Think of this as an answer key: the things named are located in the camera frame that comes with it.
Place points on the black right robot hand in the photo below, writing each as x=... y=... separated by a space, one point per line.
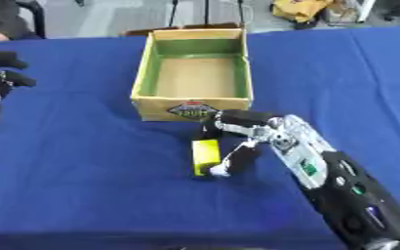
x=244 y=118

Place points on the yellow rectangular block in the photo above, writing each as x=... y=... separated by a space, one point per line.
x=205 y=156

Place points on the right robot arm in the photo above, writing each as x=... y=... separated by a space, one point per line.
x=334 y=175

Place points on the tan cardboard box green inside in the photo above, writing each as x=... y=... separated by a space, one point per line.
x=193 y=74

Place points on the black chair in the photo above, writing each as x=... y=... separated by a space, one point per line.
x=34 y=14

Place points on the black tripod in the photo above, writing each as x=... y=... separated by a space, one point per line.
x=207 y=13

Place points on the yellow bag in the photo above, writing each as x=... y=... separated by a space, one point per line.
x=300 y=9

